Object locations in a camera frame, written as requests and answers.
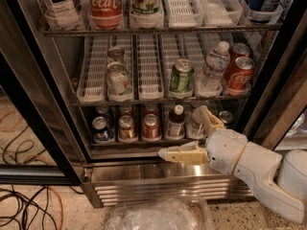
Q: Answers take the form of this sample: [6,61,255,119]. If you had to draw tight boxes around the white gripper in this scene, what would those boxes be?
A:
[158,105,248,175]

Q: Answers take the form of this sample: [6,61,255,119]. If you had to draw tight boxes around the blue pepsi can front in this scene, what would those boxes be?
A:
[92,116,113,143]

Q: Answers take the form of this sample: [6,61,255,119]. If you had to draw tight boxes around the blue pepsi can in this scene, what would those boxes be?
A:
[96,105,114,128]
[92,116,113,143]

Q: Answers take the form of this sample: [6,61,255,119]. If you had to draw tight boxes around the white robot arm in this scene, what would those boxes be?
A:
[158,106,307,224]

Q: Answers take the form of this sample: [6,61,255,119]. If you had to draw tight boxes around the small water bottle bottom shelf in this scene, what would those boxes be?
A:
[188,108,206,140]

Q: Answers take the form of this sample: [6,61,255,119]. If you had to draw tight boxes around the green soda can bottom shelf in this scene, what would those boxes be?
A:
[219,110,234,125]

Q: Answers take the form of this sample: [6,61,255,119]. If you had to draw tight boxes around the green soda can shelf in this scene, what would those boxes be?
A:
[219,110,234,125]
[170,58,194,93]

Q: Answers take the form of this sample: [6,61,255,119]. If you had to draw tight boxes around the red soda can front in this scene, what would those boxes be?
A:
[143,114,159,139]

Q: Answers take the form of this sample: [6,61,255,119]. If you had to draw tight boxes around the red soda can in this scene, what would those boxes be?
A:
[143,114,159,139]
[143,103,159,115]

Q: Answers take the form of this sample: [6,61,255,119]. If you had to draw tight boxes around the water bottle middle shelf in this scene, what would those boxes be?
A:
[200,41,230,92]

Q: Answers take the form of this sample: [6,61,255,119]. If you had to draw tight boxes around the red soda can rear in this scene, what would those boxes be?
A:
[143,103,159,115]

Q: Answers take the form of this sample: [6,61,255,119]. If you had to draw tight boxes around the green soda can middle shelf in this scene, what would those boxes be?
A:
[170,58,194,93]

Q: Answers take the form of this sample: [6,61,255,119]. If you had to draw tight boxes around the red coca-cola can front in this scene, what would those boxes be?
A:
[226,57,254,90]

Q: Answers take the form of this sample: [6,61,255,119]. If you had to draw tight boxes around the red coca-cola can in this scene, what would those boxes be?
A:
[226,57,254,90]
[224,43,250,78]

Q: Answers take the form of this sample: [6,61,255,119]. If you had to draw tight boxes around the gold soda can front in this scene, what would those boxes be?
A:
[119,115,135,139]

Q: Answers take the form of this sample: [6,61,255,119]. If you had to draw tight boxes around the gold soda can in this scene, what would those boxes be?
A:
[119,115,135,139]
[120,104,134,117]

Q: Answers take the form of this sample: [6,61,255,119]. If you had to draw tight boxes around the right glass fridge door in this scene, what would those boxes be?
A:
[252,51,307,151]

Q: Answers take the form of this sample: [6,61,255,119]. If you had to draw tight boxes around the glass fridge door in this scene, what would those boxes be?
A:
[0,48,83,186]
[252,51,307,151]

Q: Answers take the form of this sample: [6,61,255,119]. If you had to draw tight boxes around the gold soda can rear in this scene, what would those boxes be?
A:
[120,104,134,117]

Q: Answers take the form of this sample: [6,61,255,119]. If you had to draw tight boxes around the red coca-cola can rear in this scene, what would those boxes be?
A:
[224,43,250,78]

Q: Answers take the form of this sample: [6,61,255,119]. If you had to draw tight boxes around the white patterned can front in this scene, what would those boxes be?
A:
[106,61,130,96]

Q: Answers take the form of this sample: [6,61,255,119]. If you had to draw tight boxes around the stainless steel fridge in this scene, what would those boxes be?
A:
[0,0,306,207]

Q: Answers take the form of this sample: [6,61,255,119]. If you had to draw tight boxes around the blue pepsi can rear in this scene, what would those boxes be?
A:
[96,105,114,128]

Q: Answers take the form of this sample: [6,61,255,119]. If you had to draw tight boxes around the silver can rear middle shelf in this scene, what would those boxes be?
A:
[107,46,125,63]

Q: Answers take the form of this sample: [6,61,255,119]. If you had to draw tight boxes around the left glass fridge door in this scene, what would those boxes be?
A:
[0,48,83,186]

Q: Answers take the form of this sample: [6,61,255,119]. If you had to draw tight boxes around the coca-cola bottle top shelf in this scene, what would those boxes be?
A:
[89,0,123,29]

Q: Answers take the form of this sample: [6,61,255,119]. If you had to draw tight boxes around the tea bottle top shelf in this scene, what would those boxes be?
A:
[43,0,84,30]

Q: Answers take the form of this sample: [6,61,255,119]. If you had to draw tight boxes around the dark juice bottle white cap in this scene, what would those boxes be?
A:
[167,104,185,137]

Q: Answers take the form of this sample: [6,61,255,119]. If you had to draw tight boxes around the clear plastic bag bin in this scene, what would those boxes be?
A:
[104,195,215,230]

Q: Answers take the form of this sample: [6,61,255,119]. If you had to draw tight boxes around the black and orange floor cables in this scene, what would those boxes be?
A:
[0,185,84,230]

